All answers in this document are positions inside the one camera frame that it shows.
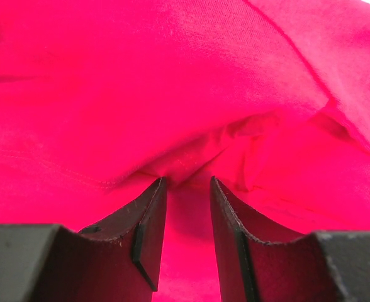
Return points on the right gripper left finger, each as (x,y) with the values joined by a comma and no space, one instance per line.
(115,259)

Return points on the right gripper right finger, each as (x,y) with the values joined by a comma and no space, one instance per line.
(261,260)

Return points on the magenta t shirt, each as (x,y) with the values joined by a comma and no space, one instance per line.
(100,98)

